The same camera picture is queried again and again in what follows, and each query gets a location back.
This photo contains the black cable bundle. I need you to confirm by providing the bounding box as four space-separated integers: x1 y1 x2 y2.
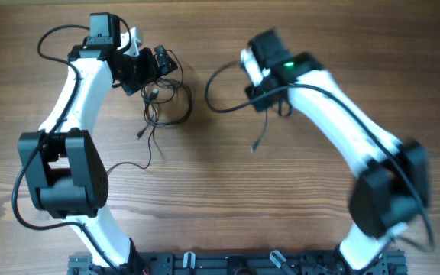
106 47 194 176

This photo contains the separated black usb cable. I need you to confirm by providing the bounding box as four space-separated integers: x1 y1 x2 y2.
249 108 270 154

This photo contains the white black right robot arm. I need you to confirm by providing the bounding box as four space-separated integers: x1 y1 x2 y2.
241 29 434 274

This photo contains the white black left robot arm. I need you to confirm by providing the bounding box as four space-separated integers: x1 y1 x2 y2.
15 12 184 274

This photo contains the black left camera cable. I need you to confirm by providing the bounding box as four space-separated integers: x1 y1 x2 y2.
11 17 133 273

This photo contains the black camera cable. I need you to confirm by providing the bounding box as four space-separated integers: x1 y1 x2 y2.
11 17 133 273
204 60 437 253

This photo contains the black right camera cable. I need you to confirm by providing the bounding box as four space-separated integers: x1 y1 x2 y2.
204 60 437 253

